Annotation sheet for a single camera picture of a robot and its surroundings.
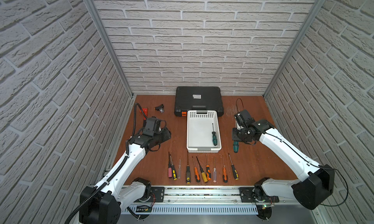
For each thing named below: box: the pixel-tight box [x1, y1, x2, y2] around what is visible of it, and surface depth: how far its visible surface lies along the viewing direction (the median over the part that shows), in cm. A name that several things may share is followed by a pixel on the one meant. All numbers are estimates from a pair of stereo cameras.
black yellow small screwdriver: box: [169, 153, 178, 181], surface depth 81 cm
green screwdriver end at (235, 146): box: [232, 140, 240, 154], surface depth 77 cm
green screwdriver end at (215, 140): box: [211, 123, 218, 147], surface depth 94 cm
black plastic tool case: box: [174, 86, 225, 117], surface depth 112 cm
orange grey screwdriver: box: [191, 155, 201, 183], surface depth 80 cm
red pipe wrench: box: [142, 107, 149, 121], surface depth 109 cm
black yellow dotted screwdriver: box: [186, 152, 191, 184], surface depth 81 cm
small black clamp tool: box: [154, 103, 165, 113], surface depth 111 cm
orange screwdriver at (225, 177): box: [222, 154, 228, 184], surface depth 81 cm
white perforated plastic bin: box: [186, 109, 223, 153], surface depth 100 cm
